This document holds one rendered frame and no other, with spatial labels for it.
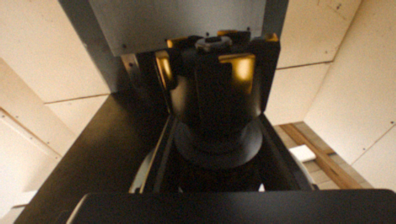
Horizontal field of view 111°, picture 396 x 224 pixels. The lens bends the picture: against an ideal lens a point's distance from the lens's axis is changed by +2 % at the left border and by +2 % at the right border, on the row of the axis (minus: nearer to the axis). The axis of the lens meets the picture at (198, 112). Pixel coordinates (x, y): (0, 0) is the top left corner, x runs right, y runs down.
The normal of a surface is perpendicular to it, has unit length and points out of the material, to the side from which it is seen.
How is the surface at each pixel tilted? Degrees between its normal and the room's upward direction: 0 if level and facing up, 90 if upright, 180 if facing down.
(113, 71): 90
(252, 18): 90
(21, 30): 90
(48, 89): 90
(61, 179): 180
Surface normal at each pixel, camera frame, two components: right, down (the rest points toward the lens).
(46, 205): -0.11, -0.78
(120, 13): 0.12, 0.61
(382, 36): -0.99, 0.15
